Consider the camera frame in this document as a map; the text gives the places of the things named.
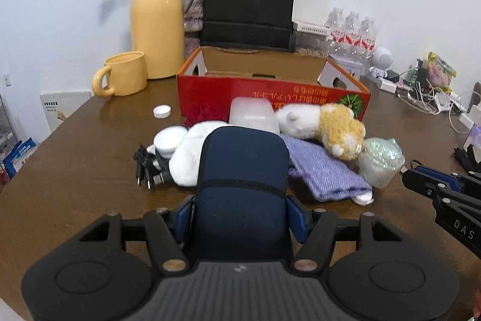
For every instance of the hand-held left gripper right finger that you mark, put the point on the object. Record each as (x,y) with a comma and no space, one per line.
(297,220)

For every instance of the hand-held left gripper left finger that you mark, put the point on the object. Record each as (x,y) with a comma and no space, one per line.
(184,220)

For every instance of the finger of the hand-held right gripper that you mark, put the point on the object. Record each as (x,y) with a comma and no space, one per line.
(460,223)
(436,176)

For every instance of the iridescent plastic wrap bundle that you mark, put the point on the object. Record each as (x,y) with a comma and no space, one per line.
(381,163)

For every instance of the purple woven pouch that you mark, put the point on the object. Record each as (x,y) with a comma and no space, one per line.
(323,170)

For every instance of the white fluffy cloth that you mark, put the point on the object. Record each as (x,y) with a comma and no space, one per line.
(186,159)

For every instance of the navy blue fabric pouch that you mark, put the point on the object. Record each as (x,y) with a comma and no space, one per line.
(242,163)

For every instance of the white round jar lid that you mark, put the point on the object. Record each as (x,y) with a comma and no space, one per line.
(171,140)

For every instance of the white and orange plush cat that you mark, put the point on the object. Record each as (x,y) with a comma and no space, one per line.
(338,129)

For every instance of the translucent plastic box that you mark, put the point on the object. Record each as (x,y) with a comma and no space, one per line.
(251,114)

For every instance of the red cardboard box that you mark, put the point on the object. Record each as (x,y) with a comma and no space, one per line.
(210,95)

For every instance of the black cloth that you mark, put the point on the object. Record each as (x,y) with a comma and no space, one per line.
(468,157)

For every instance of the small white lid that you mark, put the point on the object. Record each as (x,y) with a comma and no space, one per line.
(363,198)

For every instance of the white charger adapter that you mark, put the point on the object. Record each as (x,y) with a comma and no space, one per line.
(387,86)

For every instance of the green circuit board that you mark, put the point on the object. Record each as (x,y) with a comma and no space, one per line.
(415,74)

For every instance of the colourful snack packet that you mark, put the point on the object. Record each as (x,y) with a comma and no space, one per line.
(441,71)

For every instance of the black power adapter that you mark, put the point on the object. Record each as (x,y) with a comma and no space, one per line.
(393,75)

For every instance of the white bottle cap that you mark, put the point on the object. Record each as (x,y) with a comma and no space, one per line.
(161,111)

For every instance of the white robot toy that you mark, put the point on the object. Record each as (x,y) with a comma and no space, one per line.
(381,59)

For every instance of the clear water bottle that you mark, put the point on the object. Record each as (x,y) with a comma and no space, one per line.
(352,35)
(335,31)
(368,39)

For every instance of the yellow ceramic mug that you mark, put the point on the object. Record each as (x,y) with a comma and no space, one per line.
(127,76)

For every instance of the white flat carton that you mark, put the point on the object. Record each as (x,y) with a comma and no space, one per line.
(64,110)

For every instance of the clear plastic container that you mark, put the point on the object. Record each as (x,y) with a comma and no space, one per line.
(310,44)

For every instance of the blue and white packets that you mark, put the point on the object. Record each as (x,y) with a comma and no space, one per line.
(18,157)

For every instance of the yellow thermos jug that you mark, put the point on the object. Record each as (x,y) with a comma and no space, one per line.
(156,24)

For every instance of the white network switch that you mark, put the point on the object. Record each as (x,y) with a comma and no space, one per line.
(310,27)

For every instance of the white wall socket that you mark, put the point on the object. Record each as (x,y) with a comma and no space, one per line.
(6,80)

